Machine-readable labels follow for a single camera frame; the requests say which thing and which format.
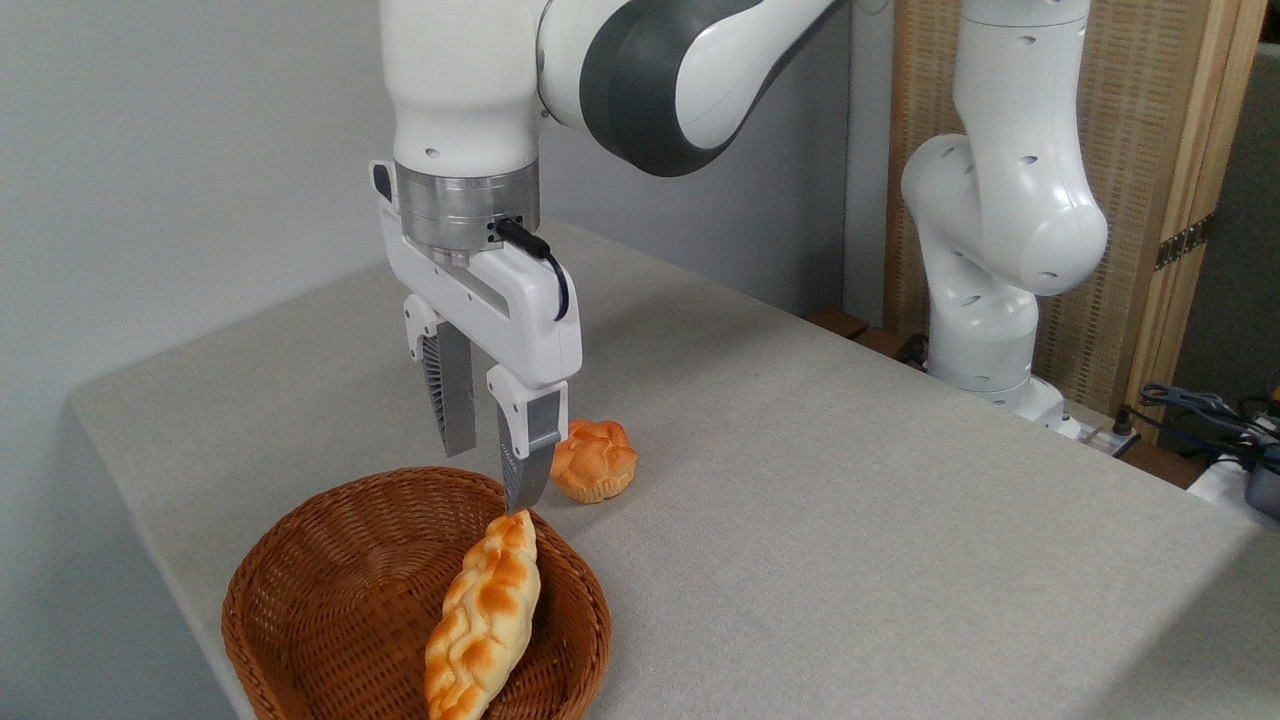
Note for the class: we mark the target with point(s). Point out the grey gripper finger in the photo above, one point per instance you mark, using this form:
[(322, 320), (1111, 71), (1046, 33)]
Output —
[(530, 440), (452, 400)]

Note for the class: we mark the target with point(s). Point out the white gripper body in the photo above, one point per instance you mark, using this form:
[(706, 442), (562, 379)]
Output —
[(520, 310)]

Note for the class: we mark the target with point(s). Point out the long braided bread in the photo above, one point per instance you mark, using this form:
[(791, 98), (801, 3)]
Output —
[(482, 620)]

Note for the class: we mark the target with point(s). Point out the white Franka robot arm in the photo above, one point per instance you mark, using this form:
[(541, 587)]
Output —
[(460, 80)]

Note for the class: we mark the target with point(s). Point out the round orange bun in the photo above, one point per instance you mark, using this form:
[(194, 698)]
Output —
[(600, 465)]

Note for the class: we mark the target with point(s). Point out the brown wicker basket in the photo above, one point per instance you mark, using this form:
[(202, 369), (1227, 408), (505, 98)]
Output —
[(330, 600)]

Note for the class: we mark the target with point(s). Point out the brown wooden board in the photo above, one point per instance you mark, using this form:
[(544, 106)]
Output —
[(840, 322)]

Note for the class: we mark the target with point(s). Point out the beige tablecloth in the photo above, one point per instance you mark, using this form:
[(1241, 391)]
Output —
[(850, 520)]

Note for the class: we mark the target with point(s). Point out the wooden rattan folding screen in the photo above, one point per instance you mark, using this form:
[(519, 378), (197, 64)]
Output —
[(1135, 120)]

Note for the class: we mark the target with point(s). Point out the brass screen hinge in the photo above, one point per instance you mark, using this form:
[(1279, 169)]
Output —
[(1185, 242)]

